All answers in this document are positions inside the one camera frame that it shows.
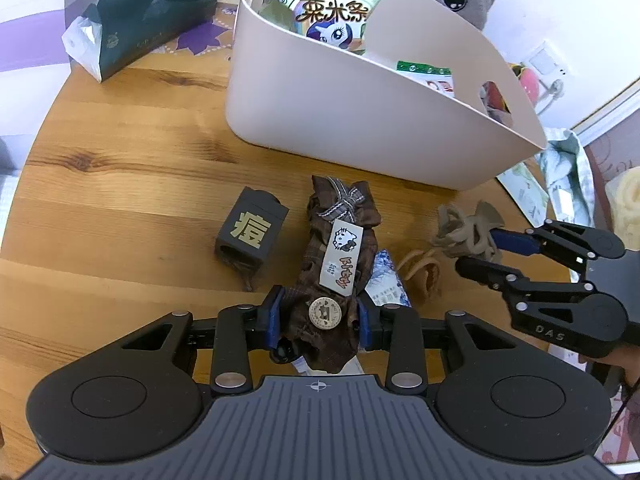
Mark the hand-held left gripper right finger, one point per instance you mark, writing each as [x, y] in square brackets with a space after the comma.
[364, 325]

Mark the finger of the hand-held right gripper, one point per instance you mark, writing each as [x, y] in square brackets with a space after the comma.
[515, 240]
[480, 266]

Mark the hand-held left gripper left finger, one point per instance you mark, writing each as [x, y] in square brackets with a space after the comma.
[274, 320]

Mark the beige hair claw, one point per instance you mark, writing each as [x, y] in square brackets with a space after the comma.
[470, 240]

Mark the brown socks pack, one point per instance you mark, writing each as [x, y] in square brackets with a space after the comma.
[320, 240]

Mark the white packet with red label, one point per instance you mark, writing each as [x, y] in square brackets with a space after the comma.
[430, 77]

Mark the beige plastic storage bin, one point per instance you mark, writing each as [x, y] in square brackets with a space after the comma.
[350, 110]

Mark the green snack bag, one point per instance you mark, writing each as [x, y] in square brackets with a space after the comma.
[330, 10]

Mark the person's right hand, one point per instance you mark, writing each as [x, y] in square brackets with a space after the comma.
[620, 365]

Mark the green white leaflet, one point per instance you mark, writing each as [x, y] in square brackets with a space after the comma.
[525, 195]

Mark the blue white small packet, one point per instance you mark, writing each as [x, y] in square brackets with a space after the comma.
[387, 280]

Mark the white charger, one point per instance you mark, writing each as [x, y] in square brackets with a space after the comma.
[562, 201]

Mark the small dark box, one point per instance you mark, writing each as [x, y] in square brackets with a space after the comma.
[250, 230]

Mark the light blue bag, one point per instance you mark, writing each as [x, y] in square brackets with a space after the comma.
[565, 160]

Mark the cream blanket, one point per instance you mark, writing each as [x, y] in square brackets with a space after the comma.
[625, 205]

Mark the pink burger toy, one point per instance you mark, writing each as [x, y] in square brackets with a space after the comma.
[530, 82]

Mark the purple flower table mat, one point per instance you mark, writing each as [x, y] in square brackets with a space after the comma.
[200, 40]

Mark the dark green tissue pack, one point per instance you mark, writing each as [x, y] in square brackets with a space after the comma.
[145, 25]

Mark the white wall outlet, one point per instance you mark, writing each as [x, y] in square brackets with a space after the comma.
[545, 60]

